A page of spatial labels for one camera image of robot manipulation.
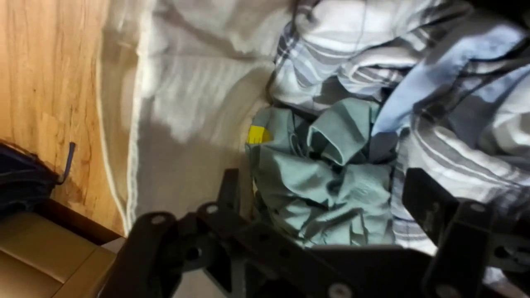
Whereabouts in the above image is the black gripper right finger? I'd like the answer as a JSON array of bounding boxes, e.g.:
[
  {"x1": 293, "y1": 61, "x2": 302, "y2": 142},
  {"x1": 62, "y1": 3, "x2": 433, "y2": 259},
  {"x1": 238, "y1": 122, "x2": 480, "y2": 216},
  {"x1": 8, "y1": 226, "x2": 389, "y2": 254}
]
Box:
[{"x1": 402, "y1": 168, "x2": 530, "y2": 298}]

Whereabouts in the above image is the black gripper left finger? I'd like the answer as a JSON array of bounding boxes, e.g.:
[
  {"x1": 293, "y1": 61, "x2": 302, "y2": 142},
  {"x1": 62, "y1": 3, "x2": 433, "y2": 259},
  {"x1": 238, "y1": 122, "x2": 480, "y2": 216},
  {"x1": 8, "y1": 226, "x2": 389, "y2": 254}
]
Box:
[{"x1": 97, "y1": 168, "x2": 258, "y2": 298}]

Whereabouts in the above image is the blue white plaid cloth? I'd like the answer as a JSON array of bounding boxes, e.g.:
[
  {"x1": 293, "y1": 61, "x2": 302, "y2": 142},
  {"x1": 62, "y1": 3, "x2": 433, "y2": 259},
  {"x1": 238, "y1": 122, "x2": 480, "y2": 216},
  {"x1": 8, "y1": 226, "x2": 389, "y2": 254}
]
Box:
[{"x1": 271, "y1": 0, "x2": 530, "y2": 253}]

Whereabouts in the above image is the green teal cloth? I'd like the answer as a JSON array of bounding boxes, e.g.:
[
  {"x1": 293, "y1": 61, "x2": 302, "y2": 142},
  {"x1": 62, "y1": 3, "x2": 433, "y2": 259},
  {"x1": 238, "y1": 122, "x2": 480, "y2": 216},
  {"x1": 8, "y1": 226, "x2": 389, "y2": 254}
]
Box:
[{"x1": 246, "y1": 99, "x2": 392, "y2": 246}]

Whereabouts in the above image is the brown leather couch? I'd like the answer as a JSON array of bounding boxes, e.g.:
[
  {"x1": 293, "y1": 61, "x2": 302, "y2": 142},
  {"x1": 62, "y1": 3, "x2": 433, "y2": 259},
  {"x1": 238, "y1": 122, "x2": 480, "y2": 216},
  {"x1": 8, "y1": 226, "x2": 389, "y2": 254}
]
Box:
[{"x1": 0, "y1": 213, "x2": 115, "y2": 298}]

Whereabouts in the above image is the grey fabric laundry basket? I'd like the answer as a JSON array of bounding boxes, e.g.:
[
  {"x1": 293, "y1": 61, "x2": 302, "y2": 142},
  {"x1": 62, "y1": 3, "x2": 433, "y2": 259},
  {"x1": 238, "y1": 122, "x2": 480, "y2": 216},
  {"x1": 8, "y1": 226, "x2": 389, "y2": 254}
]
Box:
[{"x1": 97, "y1": 0, "x2": 293, "y2": 228}]

